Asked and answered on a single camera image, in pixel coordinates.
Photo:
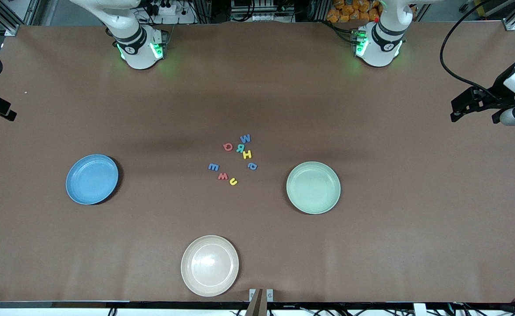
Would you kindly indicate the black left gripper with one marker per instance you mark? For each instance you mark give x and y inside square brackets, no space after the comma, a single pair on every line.
[499,91]

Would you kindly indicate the green plate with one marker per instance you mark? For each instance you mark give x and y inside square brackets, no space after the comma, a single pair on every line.
[313,188]

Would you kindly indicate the blue foam letter m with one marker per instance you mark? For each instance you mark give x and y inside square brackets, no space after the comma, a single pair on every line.
[213,167]

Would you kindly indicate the blue foam letter a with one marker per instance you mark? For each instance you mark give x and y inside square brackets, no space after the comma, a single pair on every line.
[252,166]

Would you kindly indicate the blue foam letter W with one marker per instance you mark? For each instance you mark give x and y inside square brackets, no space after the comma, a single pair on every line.
[245,138]

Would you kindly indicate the yellow foam letter H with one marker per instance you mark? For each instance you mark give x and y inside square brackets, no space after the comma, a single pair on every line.
[247,154]

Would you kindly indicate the red foam letter Q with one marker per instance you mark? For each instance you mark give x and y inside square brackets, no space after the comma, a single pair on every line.
[228,147]

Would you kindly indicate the yellow foam letter u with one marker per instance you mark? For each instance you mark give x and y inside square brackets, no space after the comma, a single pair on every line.
[233,181]

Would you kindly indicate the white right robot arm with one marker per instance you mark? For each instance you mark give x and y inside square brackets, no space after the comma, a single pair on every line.
[137,48]

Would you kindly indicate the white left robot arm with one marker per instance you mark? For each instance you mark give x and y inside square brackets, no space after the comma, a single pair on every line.
[382,48]

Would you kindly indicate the blue plate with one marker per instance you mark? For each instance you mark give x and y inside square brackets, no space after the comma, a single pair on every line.
[91,179]

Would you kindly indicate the orange fruit bag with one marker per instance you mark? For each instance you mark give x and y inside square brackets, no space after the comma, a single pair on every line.
[349,11]

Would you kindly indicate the brown table mat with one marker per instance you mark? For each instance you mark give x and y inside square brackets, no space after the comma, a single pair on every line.
[371,263]

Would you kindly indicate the white power strip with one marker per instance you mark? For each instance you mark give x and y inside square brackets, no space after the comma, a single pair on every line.
[183,17]

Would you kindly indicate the beige plate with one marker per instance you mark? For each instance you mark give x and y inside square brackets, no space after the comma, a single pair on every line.
[209,265]

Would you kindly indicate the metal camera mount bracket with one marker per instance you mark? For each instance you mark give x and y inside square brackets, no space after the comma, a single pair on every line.
[257,303]

